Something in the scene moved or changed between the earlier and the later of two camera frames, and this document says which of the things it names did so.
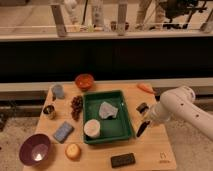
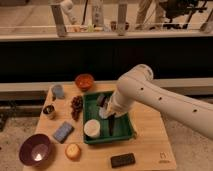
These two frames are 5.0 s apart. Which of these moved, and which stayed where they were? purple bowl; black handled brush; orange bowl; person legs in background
Moved: black handled brush
Stayed: purple bowl; person legs in background; orange bowl
